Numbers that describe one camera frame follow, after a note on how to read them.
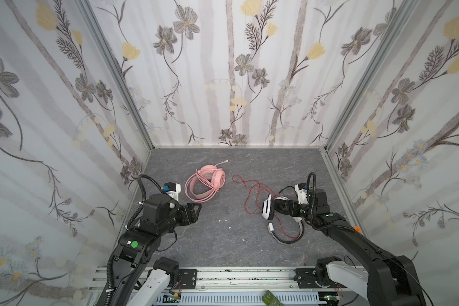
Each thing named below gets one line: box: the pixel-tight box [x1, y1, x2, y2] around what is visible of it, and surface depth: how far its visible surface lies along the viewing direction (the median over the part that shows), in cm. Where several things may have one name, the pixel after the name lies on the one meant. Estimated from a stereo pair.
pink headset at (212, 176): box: [190, 164, 227, 200], surface depth 98 cm
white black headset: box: [261, 194, 305, 245], surface depth 86 cm
